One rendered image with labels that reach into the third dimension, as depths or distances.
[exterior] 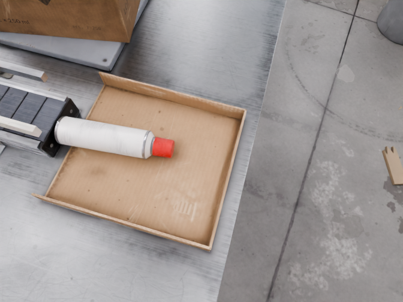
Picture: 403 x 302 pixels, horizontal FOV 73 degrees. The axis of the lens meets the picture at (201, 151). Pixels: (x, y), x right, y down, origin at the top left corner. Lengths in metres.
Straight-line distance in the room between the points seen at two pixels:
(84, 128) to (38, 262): 0.23
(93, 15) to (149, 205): 0.39
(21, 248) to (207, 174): 0.33
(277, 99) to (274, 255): 0.85
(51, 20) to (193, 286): 0.58
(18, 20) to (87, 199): 0.41
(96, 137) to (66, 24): 0.27
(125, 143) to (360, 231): 1.27
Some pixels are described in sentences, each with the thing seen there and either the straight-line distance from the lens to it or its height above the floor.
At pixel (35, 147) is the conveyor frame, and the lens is 0.54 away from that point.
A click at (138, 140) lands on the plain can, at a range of 0.47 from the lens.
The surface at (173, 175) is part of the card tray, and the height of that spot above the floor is 0.83.
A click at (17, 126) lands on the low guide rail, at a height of 0.91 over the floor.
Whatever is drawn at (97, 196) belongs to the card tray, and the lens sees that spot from 0.51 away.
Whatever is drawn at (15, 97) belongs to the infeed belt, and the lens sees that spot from 0.61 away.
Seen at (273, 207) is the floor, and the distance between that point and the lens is 1.39.
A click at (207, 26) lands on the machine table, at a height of 0.83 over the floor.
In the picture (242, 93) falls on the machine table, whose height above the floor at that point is 0.83.
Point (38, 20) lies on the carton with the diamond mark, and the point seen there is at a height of 0.89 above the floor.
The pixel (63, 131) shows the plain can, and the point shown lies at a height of 0.88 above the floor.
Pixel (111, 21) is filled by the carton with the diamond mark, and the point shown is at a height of 0.91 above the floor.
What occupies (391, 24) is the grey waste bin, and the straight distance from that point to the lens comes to 2.23.
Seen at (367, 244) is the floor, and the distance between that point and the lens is 1.54.
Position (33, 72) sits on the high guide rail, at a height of 0.96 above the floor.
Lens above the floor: 1.30
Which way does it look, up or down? 66 degrees down
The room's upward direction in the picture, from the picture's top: 4 degrees clockwise
